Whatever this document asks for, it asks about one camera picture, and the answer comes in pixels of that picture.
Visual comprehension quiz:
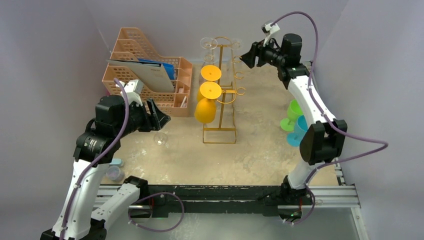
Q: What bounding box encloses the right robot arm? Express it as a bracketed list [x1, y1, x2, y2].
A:
[240, 33, 348, 204]

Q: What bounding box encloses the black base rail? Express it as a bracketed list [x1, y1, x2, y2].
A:
[131, 185, 312, 219]

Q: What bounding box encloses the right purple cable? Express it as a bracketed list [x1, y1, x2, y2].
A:
[270, 11, 389, 185]

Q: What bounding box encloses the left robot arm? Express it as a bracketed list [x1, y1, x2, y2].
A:
[40, 95, 171, 240]

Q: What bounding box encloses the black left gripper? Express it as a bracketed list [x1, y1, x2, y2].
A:
[114, 97, 170, 138]

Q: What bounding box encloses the blue plastic goblet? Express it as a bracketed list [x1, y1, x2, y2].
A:
[286, 115, 309, 147]

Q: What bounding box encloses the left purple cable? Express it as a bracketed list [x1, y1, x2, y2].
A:
[58, 78, 131, 240]

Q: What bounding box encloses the green plastic goblet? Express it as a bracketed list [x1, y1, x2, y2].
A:
[280, 99, 303, 132]

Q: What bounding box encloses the gold wire wine glass rack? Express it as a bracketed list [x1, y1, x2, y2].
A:
[202, 36, 243, 144]

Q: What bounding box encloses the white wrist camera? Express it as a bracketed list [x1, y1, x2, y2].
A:
[120, 79, 144, 106]
[261, 20, 280, 47]

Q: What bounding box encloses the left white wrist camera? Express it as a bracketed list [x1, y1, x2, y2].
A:
[120, 79, 144, 106]

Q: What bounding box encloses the grey paper folder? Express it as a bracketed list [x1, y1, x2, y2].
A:
[106, 59, 177, 93]

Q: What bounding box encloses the blue small container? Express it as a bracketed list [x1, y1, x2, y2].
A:
[109, 158, 124, 168]

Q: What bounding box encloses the peach plastic file organizer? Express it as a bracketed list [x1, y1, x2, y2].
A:
[102, 27, 193, 117]

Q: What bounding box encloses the yellow plastic goblet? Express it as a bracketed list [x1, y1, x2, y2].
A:
[196, 64, 222, 102]
[194, 81, 222, 124]

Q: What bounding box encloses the blue folder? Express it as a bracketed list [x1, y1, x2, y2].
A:
[137, 58, 176, 81]

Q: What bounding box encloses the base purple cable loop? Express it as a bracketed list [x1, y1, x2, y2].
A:
[128, 191, 185, 233]

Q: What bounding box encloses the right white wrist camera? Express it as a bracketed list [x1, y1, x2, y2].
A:
[261, 20, 280, 47]

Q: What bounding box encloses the small clear plastic cup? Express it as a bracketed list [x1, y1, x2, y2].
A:
[105, 165, 125, 182]

